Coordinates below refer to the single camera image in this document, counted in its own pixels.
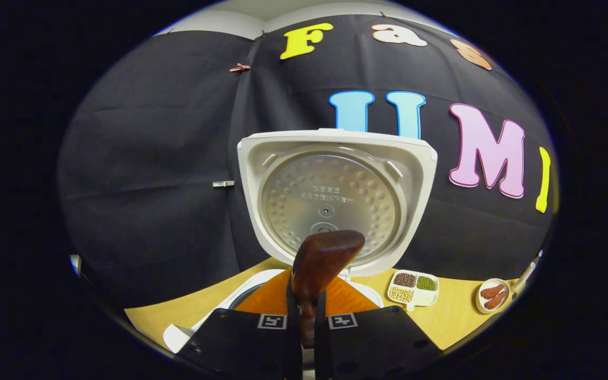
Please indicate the brown wooden spoon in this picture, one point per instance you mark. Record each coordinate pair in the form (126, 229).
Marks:
(320, 264)

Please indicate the black backdrop cloth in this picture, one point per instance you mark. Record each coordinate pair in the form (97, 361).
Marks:
(151, 184)

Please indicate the silver backdrop clip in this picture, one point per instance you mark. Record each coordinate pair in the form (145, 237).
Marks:
(223, 183)

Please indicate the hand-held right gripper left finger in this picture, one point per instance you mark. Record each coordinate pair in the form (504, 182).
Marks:
(240, 345)

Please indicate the red-brown sausage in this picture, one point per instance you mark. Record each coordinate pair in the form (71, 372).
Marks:
(496, 301)
(493, 291)

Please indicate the white round plate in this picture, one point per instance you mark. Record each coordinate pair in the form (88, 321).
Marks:
(479, 303)

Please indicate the white divided bean dish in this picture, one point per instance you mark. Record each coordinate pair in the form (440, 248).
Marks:
(415, 299)

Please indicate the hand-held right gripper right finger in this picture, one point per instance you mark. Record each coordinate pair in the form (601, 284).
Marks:
(378, 345)

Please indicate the white rice cooker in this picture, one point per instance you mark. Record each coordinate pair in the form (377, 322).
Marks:
(330, 200)

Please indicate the copper backdrop clip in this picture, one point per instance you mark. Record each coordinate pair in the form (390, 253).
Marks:
(239, 67)

